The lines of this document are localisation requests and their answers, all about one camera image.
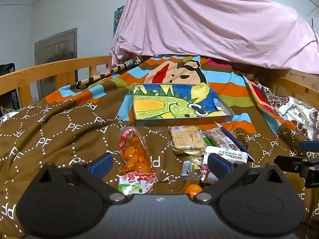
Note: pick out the long blue snack packet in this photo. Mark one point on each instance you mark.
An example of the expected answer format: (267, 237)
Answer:
(236, 142)

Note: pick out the black plastic crate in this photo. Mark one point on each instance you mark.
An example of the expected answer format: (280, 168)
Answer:
(8, 97)

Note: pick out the green yellow candy packet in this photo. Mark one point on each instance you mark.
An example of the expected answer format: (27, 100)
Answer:
(204, 140)

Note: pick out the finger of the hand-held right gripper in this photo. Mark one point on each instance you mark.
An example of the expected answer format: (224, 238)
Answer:
(310, 146)
(309, 169)

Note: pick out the puffed rice cracker packet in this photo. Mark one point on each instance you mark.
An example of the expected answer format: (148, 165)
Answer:
(187, 138)

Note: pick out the metal tray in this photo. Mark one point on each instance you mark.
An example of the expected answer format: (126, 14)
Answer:
(174, 123)

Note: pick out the white floral cloth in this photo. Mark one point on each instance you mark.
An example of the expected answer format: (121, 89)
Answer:
(296, 109)

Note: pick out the tangerine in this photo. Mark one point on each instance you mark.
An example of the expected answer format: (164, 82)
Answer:
(193, 189)

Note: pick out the clear nut bar packet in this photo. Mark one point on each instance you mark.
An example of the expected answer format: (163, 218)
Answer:
(219, 138)

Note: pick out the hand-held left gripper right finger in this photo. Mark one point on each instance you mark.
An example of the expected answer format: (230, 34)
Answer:
(219, 165)

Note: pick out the white green pouch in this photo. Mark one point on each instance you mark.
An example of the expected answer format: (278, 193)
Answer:
(224, 154)

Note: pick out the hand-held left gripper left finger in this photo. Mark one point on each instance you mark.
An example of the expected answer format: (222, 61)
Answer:
(101, 165)

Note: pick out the dinosaur drawing paper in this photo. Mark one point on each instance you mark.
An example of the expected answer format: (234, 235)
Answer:
(154, 104)

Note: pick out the green stick packet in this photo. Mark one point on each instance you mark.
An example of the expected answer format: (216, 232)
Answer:
(188, 168)

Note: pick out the teal floral cloth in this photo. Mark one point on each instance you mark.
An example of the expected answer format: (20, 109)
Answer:
(118, 17)

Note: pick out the clear bag of orange candies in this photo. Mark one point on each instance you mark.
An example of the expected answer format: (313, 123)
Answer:
(135, 151)

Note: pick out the grey door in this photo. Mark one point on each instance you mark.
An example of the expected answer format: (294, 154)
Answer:
(56, 52)

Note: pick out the brown printed blanket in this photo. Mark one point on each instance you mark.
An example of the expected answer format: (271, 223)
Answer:
(62, 129)

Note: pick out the pink bed sheet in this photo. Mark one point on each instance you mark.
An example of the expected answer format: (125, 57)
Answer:
(204, 22)

